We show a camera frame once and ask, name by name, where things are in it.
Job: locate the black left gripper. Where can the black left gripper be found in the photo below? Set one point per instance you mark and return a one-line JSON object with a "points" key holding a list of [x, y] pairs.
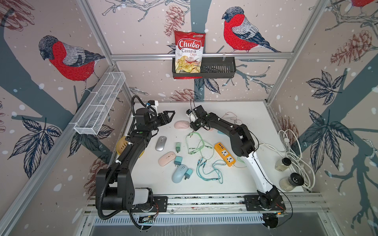
{"points": [[167, 120]]}

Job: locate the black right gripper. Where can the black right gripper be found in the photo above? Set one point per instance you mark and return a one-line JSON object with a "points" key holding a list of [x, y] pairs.
{"points": [[192, 128]]}

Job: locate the pink computer mouse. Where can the pink computer mouse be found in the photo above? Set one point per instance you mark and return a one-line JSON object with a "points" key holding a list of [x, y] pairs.
{"points": [[181, 125], [166, 158]]}

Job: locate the silver grey computer mouse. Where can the silver grey computer mouse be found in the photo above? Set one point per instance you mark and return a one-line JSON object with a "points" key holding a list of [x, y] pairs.
{"points": [[160, 144]]}

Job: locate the light green charger plug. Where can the light green charger plug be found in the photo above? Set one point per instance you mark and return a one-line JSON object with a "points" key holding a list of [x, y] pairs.
{"points": [[178, 147]]}

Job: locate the teal charger plug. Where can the teal charger plug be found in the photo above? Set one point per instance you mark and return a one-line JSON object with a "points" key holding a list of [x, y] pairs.
{"points": [[178, 160], [188, 174]]}

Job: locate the orange power strip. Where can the orange power strip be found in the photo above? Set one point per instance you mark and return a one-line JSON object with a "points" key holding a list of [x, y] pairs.
{"points": [[224, 154]]}

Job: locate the light blue computer mouse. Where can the light blue computer mouse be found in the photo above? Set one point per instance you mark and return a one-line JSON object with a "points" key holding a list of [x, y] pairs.
{"points": [[179, 173]]}

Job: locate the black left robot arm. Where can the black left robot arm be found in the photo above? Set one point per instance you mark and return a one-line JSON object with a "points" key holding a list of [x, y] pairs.
{"points": [[114, 188]]}

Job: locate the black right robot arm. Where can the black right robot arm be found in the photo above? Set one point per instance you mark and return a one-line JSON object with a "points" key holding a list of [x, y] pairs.
{"points": [[243, 144]]}

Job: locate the flat pink computer mouse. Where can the flat pink computer mouse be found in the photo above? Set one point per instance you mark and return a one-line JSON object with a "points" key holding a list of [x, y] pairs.
{"points": [[166, 158]]}

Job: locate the yellow bowl with buns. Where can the yellow bowl with buns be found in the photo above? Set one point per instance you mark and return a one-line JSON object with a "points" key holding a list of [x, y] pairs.
{"points": [[121, 145]]}

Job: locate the red Chuba cassava chips bag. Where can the red Chuba cassava chips bag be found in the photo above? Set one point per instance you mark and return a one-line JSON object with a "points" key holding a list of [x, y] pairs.
{"points": [[189, 49]]}

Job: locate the glass jar black lid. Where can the glass jar black lid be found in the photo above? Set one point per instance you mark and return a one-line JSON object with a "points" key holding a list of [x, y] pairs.
{"points": [[283, 164], [289, 183]]}

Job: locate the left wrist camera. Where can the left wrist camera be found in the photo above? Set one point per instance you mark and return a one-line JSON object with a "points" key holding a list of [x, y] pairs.
{"points": [[152, 103]]}

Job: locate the black wire wall basket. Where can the black wire wall basket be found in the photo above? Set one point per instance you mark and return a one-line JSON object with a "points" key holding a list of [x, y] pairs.
{"points": [[211, 68]]}

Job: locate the white wire mesh shelf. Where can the white wire mesh shelf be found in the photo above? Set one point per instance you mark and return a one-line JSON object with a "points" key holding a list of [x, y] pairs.
{"points": [[96, 112]]}

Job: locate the aluminium frame corner post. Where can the aluminium frame corner post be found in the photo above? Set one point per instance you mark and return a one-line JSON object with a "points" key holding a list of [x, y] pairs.
{"points": [[98, 34]]}

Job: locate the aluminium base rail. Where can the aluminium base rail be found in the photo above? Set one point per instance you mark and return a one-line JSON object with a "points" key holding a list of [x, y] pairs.
{"points": [[192, 209]]}

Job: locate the right rear frame post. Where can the right rear frame post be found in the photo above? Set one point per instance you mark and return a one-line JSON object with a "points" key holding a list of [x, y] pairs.
{"points": [[311, 23]]}

